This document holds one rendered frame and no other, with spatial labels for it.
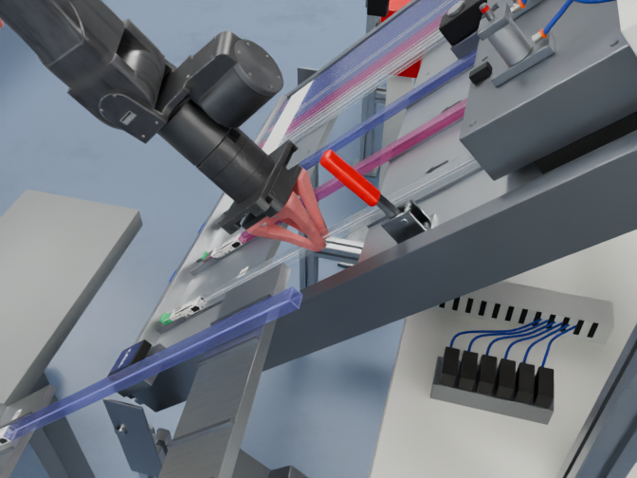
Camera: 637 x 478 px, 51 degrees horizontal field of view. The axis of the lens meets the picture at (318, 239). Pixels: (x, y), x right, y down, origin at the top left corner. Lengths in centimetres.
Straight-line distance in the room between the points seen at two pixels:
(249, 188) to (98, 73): 17
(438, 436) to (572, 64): 57
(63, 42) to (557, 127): 39
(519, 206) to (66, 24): 38
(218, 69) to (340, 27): 266
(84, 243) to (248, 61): 72
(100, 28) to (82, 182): 182
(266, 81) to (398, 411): 52
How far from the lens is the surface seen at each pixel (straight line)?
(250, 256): 84
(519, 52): 53
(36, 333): 113
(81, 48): 59
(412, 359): 100
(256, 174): 64
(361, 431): 164
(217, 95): 60
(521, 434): 96
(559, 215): 50
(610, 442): 65
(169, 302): 93
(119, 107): 61
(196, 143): 63
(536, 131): 51
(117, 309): 194
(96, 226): 128
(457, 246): 53
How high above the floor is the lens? 142
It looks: 44 degrees down
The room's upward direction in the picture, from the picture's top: straight up
